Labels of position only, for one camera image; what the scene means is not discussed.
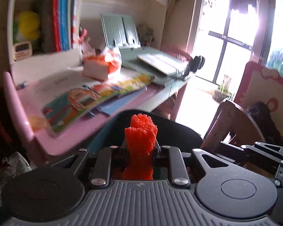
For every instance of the green book stand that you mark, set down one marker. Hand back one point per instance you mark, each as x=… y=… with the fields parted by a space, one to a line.
x=120 y=31

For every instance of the teal zigzag knitted blanket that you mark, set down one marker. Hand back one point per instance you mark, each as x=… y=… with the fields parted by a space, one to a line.
x=13 y=166

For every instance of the white desk hutch shelf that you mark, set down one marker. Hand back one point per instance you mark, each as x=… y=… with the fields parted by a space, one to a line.
x=149 y=12

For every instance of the colourful picture book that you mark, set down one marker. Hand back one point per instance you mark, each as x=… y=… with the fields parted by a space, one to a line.
x=68 y=107

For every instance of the white digital timer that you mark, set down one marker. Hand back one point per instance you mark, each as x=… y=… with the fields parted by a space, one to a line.
x=22 y=50

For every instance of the row of upright books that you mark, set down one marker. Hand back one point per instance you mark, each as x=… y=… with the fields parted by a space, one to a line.
x=59 y=25

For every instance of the orange white tissue pack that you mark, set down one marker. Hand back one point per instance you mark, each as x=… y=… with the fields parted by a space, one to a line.
x=104 y=65

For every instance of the blue paper sheets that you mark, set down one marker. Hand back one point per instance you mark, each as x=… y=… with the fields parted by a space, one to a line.
x=116 y=103

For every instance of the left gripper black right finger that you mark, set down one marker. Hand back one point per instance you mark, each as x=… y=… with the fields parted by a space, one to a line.
x=170 y=157

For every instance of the pink cartoon headboard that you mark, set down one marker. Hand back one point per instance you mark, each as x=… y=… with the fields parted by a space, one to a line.
x=260 y=84

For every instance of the yellow plush toy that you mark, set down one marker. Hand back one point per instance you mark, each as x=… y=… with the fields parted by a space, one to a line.
x=26 y=27

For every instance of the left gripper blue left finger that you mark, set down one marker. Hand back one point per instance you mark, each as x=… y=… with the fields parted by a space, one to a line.
x=110 y=164

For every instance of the brown wooden chair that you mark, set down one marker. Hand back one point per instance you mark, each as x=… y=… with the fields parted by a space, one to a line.
x=231 y=119

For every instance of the potted plant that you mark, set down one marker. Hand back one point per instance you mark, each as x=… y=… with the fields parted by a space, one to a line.
x=222 y=92

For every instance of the open white book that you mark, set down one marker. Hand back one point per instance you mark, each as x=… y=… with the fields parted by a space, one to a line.
x=163 y=64

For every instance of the pen holder with pens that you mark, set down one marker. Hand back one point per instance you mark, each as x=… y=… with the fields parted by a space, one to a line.
x=84 y=42

